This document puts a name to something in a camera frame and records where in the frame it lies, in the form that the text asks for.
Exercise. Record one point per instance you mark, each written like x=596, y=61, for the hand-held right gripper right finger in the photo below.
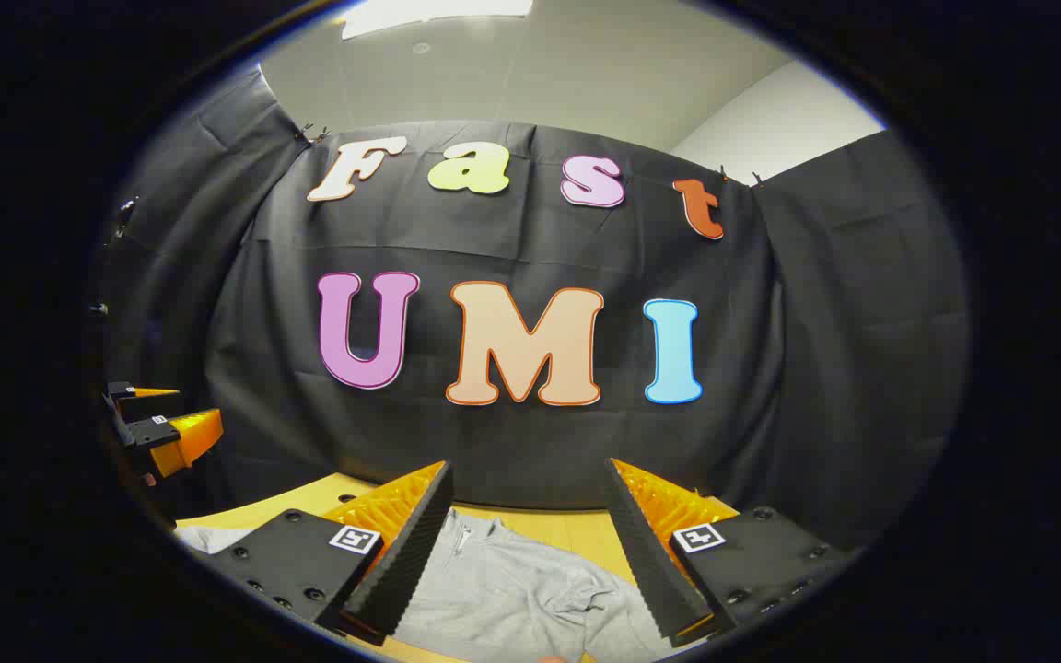
x=650, y=562

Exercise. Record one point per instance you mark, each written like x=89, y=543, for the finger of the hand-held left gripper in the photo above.
x=155, y=433
x=122, y=390

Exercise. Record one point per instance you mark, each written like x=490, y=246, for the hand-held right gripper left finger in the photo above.
x=411, y=552

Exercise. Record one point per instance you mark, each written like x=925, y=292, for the gray zip-neck sweatshirt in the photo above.
x=512, y=599

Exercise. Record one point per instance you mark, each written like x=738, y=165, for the black backdrop cloth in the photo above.
x=512, y=442

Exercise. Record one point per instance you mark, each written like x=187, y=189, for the ceiling light panel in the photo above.
x=438, y=14

